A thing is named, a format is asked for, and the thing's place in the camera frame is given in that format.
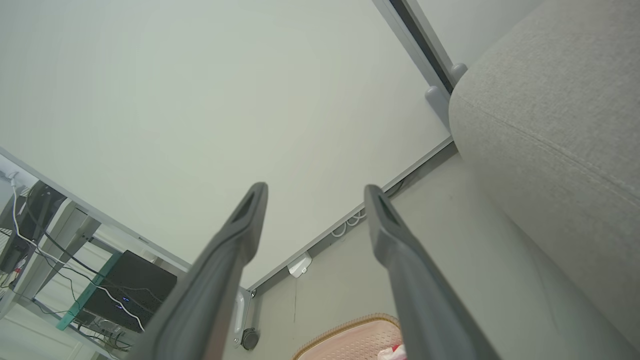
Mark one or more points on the grey partition foot with caster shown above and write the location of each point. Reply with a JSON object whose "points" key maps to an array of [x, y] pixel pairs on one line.
{"points": [[239, 310]]}

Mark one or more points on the large white partition panel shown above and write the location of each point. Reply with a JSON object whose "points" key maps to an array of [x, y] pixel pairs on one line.
{"points": [[200, 100]]}

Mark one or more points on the green desk brace bar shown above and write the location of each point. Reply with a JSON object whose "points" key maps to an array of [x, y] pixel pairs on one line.
{"points": [[87, 292]]}

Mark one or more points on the grey partition foot without caster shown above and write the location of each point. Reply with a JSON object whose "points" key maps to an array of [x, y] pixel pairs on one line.
{"points": [[437, 102]]}

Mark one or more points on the black computer box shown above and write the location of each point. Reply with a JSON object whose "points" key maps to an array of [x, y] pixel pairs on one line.
{"points": [[135, 285]]}

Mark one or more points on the black monitor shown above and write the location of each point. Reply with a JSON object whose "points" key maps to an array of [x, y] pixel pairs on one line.
{"points": [[35, 210]]}

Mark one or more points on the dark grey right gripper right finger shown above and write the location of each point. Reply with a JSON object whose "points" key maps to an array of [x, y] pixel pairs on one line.
{"points": [[425, 310]]}

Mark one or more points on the red and white garment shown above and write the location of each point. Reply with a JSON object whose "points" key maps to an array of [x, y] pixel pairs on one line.
{"points": [[392, 353]]}

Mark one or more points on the grey foot of narrow panel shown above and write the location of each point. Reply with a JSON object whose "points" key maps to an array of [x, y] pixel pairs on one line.
{"points": [[458, 71]]}

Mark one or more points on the black caster wheel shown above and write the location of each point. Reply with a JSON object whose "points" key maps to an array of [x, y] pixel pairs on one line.
{"points": [[249, 339]]}

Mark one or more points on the white desk frame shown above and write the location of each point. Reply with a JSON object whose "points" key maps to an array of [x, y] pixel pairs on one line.
{"points": [[65, 235]]}

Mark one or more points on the white power strip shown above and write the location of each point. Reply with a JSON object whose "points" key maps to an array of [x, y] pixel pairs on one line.
{"points": [[299, 265]]}

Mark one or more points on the grey fabric sofa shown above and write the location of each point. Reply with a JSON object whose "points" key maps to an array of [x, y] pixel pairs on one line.
{"points": [[550, 125]]}

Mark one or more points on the cream plastic laundry basket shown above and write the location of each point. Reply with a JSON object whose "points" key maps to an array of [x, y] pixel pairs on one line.
{"points": [[350, 342]]}

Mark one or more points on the narrow white partition panel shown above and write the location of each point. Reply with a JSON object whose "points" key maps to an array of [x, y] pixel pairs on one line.
{"points": [[465, 25]]}

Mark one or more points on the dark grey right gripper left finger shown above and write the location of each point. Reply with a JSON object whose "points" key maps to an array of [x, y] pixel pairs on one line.
{"points": [[200, 300]]}

